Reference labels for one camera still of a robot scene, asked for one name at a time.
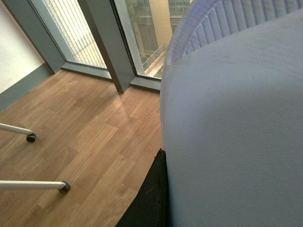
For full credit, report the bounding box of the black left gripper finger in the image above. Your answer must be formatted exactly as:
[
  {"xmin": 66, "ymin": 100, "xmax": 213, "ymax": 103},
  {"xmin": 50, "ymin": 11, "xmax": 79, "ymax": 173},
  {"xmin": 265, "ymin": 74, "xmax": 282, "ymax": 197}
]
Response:
[{"xmin": 116, "ymin": 149, "xmax": 169, "ymax": 227}]

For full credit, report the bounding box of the light blue slide sandal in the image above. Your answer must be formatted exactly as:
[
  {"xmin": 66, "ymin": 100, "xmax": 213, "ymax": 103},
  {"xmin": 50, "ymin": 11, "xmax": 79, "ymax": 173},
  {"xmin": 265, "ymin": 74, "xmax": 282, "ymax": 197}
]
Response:
[{"xmin": 160, "ymin": 0, "xmax": 303, "ymax": 227}]

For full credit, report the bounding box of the white table leg with caster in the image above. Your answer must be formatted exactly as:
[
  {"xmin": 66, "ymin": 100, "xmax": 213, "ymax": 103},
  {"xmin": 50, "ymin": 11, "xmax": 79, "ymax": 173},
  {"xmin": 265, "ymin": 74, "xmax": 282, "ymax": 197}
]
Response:
[{"xmin": 0, "ymin": 180, "xmax": 71, "ymax": 194}]

